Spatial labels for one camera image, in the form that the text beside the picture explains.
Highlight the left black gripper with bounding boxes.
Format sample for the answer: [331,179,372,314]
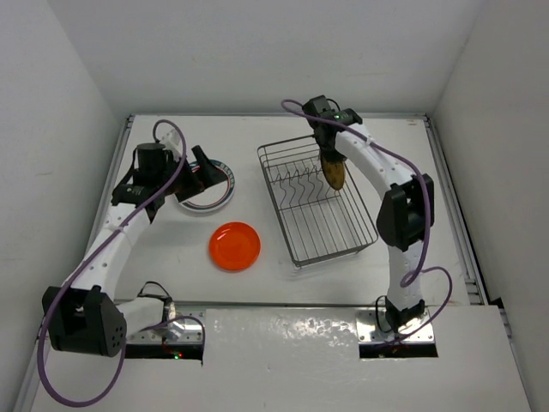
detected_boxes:
[156,146,226,201]

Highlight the white plate green rim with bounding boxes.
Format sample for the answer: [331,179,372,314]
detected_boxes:
[178,159,235,215]

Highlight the brown patterned plate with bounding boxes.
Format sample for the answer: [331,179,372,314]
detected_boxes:
[320,156,346,191]

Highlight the orange plastic plate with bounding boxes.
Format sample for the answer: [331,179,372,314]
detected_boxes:
[208,221,261,271]

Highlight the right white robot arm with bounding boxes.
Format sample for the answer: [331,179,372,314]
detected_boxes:
[302,95,434,332]

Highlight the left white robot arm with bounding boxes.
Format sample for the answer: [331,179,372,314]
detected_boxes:
[42,139,228,357]

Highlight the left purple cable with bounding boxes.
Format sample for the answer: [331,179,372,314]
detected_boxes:
[35,119,206,408]

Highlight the grey wire dish rack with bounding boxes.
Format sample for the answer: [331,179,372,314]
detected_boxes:
[257,136,378,268]

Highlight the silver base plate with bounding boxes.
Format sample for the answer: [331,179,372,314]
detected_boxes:
[129,304,435,352]

